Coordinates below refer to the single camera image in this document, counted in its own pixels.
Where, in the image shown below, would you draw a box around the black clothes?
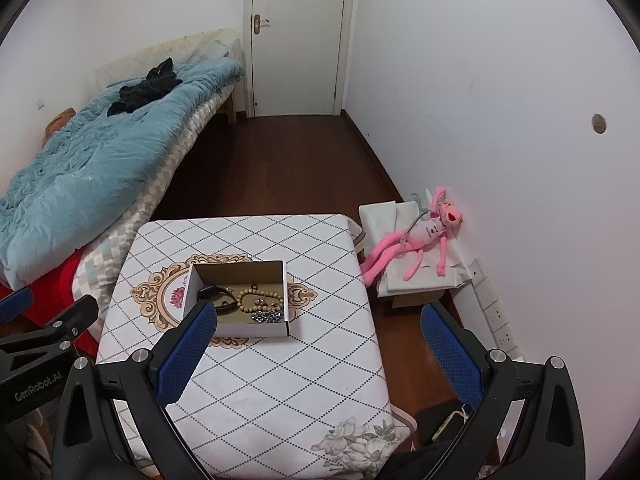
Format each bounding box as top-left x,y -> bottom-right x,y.
107,58 -> 183,116

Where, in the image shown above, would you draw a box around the red blanket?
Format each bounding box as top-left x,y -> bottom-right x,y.
0,252 -> 101,356

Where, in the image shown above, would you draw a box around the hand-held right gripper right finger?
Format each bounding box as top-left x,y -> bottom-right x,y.
420,301 -> 586,480

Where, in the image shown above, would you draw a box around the white door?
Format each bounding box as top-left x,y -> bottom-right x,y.
244,0 -> 357,118

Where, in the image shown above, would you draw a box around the cream quilted pad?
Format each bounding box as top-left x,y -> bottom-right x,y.
95,27 -> 242,92

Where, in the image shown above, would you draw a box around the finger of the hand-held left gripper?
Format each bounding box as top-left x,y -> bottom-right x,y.
0,287 -> 35,326
0,294 -> 99,358

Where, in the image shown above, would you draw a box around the white wall socket strip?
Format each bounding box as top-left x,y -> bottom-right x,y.
470,259 -> 523,361

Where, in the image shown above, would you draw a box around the dark bag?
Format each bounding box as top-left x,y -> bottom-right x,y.
415,399 -> 476,448

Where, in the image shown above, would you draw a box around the diamond patterned tablecloth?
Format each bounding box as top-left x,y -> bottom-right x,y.
95,214 -> 416,480

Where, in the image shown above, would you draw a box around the black smart band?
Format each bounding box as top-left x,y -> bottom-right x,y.
198,285 -> 240,313

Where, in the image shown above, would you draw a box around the light blue quilt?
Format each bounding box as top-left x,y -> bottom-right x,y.
0,56 -> 246,286

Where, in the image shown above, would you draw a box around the white cloth covered box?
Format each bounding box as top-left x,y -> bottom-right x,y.
359,189 -> 476,308

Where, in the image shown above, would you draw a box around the cardboard box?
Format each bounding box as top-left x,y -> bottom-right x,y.
181,260 -> 289,338

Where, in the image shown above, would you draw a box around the pink plush toy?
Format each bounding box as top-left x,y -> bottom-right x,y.
361,186 -> 465,288

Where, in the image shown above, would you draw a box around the brown plush toy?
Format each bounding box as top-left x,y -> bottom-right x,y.
42,107 -> 76,143

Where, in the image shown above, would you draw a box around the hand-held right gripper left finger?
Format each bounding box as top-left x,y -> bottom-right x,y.
50,299 -> 218,480

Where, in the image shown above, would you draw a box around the person's dark fleece trousers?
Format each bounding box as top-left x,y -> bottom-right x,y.
372,440 -> 451,480

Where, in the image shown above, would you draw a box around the wooden bead bracelet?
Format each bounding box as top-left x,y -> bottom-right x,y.
236,285 -> 285,313

